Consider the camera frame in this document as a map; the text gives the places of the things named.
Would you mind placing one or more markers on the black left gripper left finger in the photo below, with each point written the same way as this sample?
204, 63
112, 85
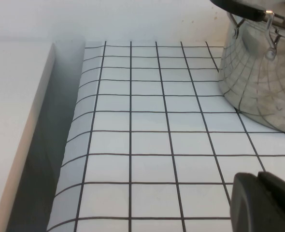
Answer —
246, 205

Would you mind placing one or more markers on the white black-grid tablecloth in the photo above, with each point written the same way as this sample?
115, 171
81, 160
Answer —
145, 145

